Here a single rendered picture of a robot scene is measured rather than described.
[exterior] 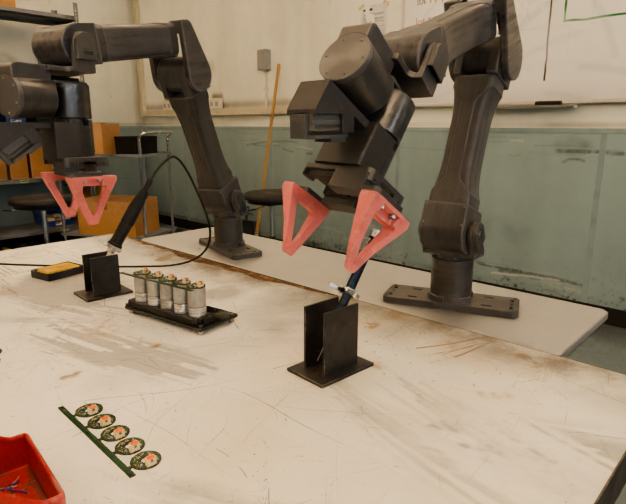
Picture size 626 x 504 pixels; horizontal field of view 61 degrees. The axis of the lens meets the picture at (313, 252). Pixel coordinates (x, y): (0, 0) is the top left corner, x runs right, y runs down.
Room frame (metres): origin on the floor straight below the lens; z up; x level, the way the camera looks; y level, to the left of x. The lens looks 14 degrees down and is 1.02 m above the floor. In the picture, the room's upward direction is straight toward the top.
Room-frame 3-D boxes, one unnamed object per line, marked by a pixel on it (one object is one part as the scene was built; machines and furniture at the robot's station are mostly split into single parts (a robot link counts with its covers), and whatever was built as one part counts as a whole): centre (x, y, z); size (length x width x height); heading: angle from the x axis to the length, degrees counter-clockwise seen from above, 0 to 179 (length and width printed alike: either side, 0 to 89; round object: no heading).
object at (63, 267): (0.95, 0.47, 0.76); 0.07 x 0.05 x 0.02; 148
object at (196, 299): (0.68, 0.16, 0.79); 0.02 x 0.02 x 0.05
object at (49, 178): (0.85, 0.39, 0.92); 0.07 x 0.07 x 0.09; 43
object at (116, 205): (4.12, 1.52, 0.51); 0.75 x 0.48 x 1.03; 76
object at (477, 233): (0.78, -0.21, 0.85); 0.09 x 0.06 x 0.06; 52
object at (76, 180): (0.80, 0.34, 0.92); 0.07 x 0.07 x 0.09; 43
